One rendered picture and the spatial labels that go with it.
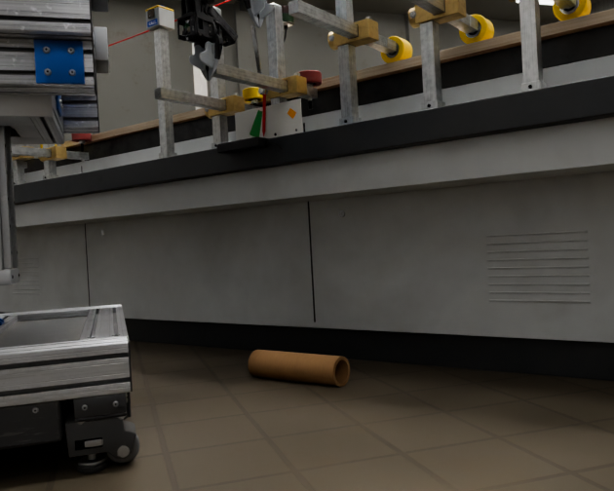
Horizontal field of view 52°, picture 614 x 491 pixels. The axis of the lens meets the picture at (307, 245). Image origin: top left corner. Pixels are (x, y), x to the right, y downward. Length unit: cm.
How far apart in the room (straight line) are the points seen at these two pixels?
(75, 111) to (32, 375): 84
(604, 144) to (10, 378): 126
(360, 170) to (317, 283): 49
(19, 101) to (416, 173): 94
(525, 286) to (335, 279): 61
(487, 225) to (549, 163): 33
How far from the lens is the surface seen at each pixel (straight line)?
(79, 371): 120
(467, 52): 185
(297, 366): 176
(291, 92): 190
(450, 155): 164
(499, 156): 159
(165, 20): 237
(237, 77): 175
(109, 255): 290
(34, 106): 146
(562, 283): 175
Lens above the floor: 39
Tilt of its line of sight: 1 degrees down
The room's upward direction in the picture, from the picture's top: 3 degrees counter-clockwise
